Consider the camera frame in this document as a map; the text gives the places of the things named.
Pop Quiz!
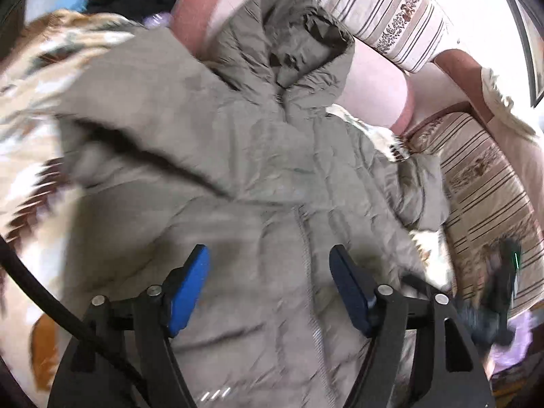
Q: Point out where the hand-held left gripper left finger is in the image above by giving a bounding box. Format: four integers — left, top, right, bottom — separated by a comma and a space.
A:
47, 244, 211, 408

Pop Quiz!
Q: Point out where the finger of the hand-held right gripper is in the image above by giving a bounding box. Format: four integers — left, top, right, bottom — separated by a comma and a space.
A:
402, 274, 438, 295

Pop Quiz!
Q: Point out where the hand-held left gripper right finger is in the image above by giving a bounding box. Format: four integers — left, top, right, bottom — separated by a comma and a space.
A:
329, 244, 496, 408

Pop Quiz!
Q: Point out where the grey-green puffer jacket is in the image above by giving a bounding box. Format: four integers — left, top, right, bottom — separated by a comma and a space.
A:
55, 0, 451, 408

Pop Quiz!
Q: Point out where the plain purple cloth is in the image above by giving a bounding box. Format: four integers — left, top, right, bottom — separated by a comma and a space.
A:
489, 310, 540, 375

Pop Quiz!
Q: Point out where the short striped sofa cushion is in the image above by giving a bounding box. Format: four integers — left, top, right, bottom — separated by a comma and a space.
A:
404, 113, 544, 319

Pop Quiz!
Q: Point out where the white fringed cloth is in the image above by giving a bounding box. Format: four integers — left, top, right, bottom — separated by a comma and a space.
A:
480, 68, 540, 137

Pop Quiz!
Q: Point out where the pink sofa bolster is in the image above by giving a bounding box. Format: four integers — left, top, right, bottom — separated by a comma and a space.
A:
170, 0, 415, 137

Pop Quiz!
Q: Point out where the brown sofa backrest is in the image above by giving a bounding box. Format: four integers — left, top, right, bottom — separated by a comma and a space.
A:
414, 49, 544, 205

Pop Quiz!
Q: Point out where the leaf printed blanket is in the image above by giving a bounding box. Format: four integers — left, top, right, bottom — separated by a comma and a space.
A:
0, 8, 453, 404

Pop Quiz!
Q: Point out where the purple patterned cloth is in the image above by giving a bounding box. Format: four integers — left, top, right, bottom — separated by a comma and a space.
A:
142, 11, 173, 30

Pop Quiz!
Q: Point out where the long striped sofa cushion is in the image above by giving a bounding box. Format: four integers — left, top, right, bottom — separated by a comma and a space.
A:
204, 0, 451, 73

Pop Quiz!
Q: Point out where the black cable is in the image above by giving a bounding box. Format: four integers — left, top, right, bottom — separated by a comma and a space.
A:
0, 236, 149, 408

